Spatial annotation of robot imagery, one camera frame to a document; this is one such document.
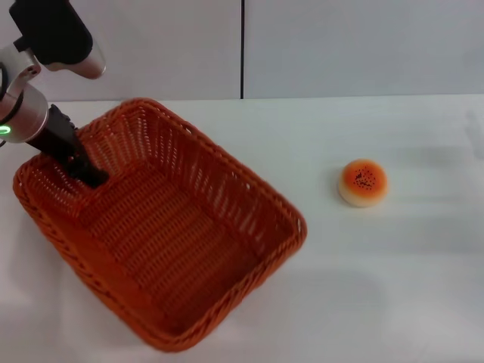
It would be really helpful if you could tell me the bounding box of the orange woven plastic basket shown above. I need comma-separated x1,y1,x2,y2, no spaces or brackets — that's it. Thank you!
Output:
12,97,308,355

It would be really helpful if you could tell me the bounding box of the round sesame bread bun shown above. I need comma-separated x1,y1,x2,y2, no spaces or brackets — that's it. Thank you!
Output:
337,158,389,209

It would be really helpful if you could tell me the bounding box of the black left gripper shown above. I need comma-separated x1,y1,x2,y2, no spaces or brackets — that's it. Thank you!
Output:
26,104,110,189

